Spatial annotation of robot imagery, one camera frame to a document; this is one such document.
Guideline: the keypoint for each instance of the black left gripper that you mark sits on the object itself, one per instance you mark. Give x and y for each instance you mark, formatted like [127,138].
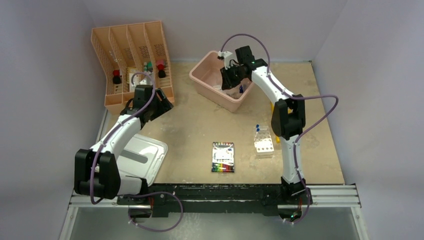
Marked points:
[164,105]

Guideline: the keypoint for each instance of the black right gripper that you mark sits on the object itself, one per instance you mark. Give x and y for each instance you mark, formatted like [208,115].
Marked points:
[227,82]

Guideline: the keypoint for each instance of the pink plastic bin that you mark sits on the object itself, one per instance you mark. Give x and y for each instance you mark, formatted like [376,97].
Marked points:
[206,74]

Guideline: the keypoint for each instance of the white plastic lid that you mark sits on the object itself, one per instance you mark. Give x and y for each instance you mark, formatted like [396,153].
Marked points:
[142,157]

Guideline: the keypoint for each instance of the white sachet packet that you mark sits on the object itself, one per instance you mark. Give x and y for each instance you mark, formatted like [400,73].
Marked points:
[218,88]

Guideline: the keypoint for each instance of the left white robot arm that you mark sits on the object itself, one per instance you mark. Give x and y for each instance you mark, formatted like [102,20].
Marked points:
[96,172]

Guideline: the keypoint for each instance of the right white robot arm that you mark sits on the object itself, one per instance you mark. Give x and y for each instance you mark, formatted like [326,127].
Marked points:
[288,117]

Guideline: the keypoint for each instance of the clear ruler set packet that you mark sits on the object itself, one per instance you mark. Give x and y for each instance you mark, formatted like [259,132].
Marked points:
[149,76]

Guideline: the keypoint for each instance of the white card box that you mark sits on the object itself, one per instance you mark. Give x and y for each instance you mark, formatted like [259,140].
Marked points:
[133,78]

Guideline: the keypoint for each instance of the green grey eraser block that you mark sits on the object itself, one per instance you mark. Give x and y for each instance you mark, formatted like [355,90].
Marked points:
[150,66]

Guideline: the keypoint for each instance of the green white glue stick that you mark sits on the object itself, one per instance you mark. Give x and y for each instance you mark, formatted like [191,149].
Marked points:
[145,68]

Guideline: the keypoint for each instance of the red black stamp right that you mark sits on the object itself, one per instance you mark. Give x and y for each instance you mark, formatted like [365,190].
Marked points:
[160,65]

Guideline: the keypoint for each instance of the red black stamp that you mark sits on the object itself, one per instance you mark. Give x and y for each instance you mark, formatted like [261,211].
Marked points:
[160,65]
[116,77]

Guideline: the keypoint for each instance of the red black stamp left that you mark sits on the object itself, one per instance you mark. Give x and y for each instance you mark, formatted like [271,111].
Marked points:
[116,77]

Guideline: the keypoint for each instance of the peach plastic desk organizer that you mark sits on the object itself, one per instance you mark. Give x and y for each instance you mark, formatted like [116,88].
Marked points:
[126,46]

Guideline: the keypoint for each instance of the clear plastic well tray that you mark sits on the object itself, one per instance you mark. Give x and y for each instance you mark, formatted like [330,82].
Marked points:
[263,143]

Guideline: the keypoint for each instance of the coloured marker pen pack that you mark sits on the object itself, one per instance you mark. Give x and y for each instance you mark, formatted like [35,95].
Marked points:
[223,157]

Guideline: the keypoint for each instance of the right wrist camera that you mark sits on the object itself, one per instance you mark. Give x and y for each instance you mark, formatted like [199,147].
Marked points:
[226,57]

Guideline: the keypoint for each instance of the black aluminium base frame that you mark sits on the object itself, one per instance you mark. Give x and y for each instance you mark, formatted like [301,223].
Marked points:
[223,211]

